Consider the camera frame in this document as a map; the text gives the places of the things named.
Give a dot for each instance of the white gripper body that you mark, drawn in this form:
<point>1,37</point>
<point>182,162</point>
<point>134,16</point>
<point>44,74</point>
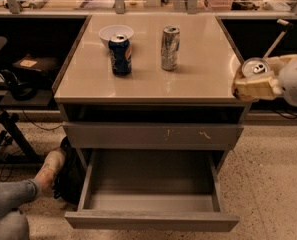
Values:
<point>295,81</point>

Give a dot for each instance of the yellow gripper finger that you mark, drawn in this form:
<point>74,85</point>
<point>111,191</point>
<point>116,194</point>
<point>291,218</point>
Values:
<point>276,63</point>
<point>266,88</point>

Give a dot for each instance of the orange soda can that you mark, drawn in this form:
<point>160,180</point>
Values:
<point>253,68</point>

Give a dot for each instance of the grey drawer cabinet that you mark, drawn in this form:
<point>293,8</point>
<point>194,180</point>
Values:
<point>197,91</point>

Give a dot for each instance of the silver tall can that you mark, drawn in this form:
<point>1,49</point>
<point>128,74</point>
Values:
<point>170,47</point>

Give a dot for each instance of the blue Pepsi can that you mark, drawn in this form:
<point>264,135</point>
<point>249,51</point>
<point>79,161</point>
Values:
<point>120,54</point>

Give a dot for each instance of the open middle drawer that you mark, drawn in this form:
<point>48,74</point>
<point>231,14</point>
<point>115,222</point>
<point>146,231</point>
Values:
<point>151,190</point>

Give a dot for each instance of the closed upper drawer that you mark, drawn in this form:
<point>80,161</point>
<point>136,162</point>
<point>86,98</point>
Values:
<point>169,136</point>

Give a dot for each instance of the white bowl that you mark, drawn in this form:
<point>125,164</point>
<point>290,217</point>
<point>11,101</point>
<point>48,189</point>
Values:
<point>107,32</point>

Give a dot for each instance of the black backpack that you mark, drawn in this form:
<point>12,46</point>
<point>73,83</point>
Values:
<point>69,182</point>

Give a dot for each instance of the dark box with label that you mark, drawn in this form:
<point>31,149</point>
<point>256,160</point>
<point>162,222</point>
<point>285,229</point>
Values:
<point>37,64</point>

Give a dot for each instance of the tan shoe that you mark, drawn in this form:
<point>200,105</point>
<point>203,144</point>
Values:
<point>51,167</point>

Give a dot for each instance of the black headphones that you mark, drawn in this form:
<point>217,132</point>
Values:
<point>19,91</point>

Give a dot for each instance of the person leg in jeans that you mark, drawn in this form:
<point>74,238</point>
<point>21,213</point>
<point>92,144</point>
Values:
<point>13,223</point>

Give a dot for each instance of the white stick with handle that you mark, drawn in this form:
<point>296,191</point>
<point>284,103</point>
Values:
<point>286,27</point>

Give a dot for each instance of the black stand frame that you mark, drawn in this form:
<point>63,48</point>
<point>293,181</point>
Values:
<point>11,133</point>

